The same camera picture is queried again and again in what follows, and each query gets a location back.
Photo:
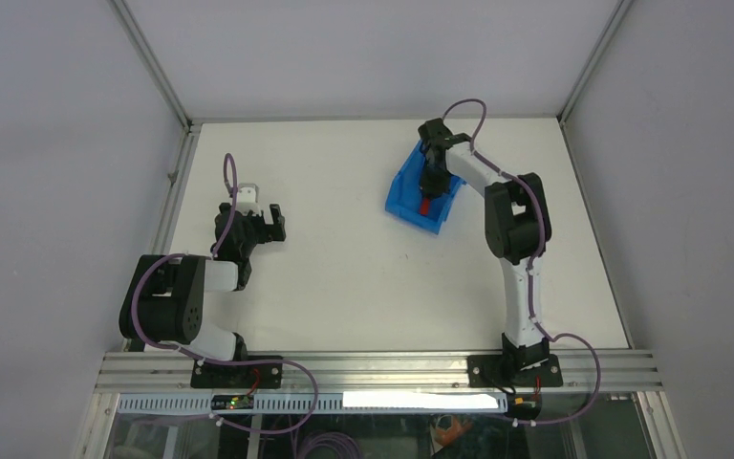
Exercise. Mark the aluminium front rail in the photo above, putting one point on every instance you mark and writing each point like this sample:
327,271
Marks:
572,371

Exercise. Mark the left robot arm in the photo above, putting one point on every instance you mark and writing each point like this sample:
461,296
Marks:
164,304

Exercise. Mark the white slotted cable duct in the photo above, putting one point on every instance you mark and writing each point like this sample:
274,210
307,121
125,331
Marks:
348,402

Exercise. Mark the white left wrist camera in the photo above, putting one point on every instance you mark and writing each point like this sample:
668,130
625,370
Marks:
247,199

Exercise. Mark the orange object below table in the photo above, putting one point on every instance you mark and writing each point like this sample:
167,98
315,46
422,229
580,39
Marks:
447,429

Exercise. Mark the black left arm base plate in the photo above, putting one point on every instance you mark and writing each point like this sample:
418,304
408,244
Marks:
235,374

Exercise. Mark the blue plastic bin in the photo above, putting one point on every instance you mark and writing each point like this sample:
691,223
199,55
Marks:
404,199

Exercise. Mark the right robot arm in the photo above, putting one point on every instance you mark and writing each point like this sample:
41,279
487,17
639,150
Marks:
517,230

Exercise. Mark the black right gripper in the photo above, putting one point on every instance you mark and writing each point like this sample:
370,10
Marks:
431,188

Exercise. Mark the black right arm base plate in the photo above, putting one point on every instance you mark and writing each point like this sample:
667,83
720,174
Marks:
495,371

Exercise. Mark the small green circuit board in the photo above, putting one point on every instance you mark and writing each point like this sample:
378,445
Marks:
231,402

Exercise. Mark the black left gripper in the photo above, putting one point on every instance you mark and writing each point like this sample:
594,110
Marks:
268,232

